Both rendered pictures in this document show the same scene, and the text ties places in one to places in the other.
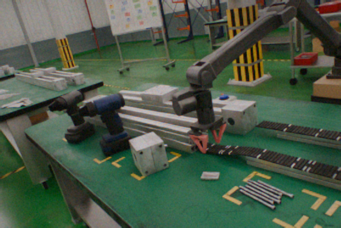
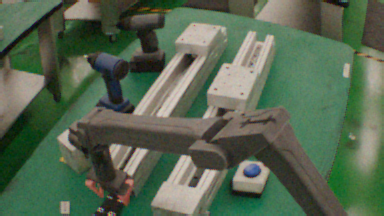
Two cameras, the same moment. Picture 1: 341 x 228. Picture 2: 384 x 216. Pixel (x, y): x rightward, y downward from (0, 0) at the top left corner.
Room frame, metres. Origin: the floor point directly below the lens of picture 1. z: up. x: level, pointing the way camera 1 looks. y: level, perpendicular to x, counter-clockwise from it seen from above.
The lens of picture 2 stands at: (0.67, -0.94, 1.67)
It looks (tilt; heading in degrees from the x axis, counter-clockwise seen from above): 36 degrees down; 62
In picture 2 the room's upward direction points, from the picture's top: 4 degrees counter-clockwise
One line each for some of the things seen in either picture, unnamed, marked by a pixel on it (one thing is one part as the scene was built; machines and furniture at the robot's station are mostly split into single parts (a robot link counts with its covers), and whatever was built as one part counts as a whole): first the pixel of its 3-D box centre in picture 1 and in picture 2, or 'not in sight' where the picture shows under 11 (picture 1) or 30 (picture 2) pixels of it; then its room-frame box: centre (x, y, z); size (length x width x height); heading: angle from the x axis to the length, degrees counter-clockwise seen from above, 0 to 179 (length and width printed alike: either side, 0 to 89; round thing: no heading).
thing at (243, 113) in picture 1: (241, 115); (184, 210); (0.99, -0.27, 0.83); 0.12 x 0.09 x 0.10; 130
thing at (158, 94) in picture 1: (160, 96); (234, 90); (1.32, 0.03, 0.87); 0.16 x 0.11 x 0.07; 40
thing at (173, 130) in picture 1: (131, 121); (172, 94); (1.20, 0.17, 0.82); 0.80 x 0.10 x 0.09; 40
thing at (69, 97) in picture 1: (69, 119); (137, 41); (1.21, 0.44, 0.89); 0.20 x 0.08 x 0.22; 145
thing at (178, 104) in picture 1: (190, 92); (84, 134); (0.84, -0.08, 1.00); 0.12 x 0.09 x 0.12; 114
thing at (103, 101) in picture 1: (103, 126); (105, 84); (1.02, 0.26, 0.89); 0.20 x 0.08 x 0.22; 112
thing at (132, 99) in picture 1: (162, 106); (235, 104); (1.32, 0.03, 0.82); 0.80 x 0.10 x 0.09; 40
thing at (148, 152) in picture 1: (151, 152); (80, 150); (0.84, 0.08, 0.83); 0.11 x 0.10 x 0.10; 109
